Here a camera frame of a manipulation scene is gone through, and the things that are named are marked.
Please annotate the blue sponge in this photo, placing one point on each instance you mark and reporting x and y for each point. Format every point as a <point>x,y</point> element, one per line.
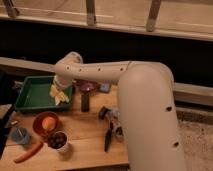
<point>105,88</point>

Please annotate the black handled knife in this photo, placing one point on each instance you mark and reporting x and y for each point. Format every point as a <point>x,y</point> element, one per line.
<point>108,137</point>

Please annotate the purple bowl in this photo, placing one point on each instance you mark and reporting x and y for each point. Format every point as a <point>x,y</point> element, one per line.
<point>86,86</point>

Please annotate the dark rectangular block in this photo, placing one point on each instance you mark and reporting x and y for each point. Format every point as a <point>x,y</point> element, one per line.
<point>85,103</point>

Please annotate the white cup of grapes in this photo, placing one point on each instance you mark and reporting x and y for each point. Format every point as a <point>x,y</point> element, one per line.
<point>58,141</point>

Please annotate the green plastic tray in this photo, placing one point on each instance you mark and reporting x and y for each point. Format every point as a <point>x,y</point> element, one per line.
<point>34,96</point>

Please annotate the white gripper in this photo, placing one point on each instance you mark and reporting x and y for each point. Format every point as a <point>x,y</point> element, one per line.
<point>61,83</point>

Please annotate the orange bowl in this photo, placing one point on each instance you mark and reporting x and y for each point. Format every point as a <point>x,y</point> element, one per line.
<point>37,123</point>

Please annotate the orange carrot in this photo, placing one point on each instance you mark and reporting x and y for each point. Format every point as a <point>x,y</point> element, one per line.
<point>30,152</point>

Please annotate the orange fruit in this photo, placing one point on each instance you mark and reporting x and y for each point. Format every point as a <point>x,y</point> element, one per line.
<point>49,123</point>

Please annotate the wooden cutting board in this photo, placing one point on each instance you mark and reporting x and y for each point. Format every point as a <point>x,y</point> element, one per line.
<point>86,136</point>

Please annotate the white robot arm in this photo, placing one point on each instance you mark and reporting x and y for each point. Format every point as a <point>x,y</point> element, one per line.
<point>146,105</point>

